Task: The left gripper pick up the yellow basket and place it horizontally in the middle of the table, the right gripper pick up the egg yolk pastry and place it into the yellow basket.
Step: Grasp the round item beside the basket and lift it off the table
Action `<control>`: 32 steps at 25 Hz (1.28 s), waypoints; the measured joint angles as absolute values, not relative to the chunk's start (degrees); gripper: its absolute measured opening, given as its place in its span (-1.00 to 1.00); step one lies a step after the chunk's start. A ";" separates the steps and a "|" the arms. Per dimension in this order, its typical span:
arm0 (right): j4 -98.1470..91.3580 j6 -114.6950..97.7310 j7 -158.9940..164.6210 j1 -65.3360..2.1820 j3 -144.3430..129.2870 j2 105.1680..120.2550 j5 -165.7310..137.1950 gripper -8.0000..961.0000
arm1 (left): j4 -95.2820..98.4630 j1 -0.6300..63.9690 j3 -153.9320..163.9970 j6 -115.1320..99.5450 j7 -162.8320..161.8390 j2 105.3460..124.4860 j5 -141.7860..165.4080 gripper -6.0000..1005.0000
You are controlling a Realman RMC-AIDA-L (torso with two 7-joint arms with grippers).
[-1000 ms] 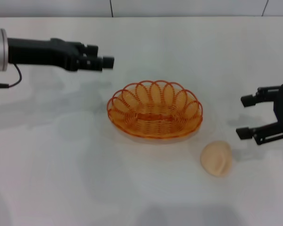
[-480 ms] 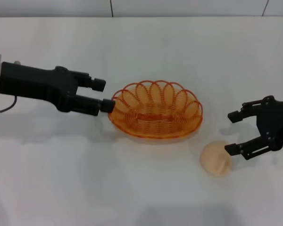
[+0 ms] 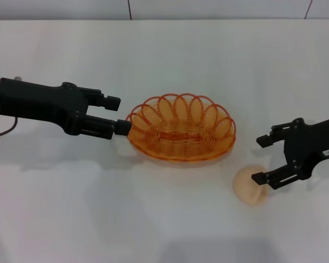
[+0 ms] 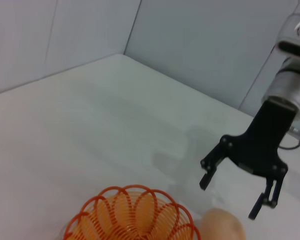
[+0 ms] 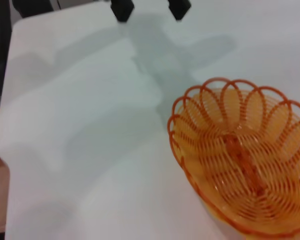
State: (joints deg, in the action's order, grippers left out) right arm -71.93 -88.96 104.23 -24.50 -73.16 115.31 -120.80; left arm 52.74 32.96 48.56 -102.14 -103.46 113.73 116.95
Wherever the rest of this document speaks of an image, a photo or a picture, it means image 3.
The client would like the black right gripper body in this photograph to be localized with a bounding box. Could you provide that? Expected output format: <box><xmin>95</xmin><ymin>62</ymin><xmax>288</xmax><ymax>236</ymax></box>
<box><xmin>283</xmin><ymin>115</ymin><xmax>329</xmax><ymax>182</ymax></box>

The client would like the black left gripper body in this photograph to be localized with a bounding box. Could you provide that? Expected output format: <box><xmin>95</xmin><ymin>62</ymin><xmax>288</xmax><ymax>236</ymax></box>
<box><xmin>0</xmin><ymin>77</ymin><xmax>90</xmax><ymax>137</ymax></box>

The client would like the beige toy dumpling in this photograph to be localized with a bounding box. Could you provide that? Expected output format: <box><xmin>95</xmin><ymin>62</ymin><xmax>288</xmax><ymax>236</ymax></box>
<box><xmin>232</xmin><ymin>164</ymin><xmax>270</xmax><ymax>207</ymax></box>

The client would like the orange wire basket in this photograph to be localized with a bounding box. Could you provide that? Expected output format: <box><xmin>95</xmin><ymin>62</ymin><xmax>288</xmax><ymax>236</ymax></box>
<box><xmin>125</xmin><ymin>93</ymin><xmax>237</xmax><ymax>162</ymax></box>

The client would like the thin dark cable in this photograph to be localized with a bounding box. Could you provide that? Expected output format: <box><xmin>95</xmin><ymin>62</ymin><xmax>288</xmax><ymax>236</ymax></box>
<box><xmin>0</xmin><ymin>117</ymin><xmax>18</xmax><ymax>138</ymax></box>

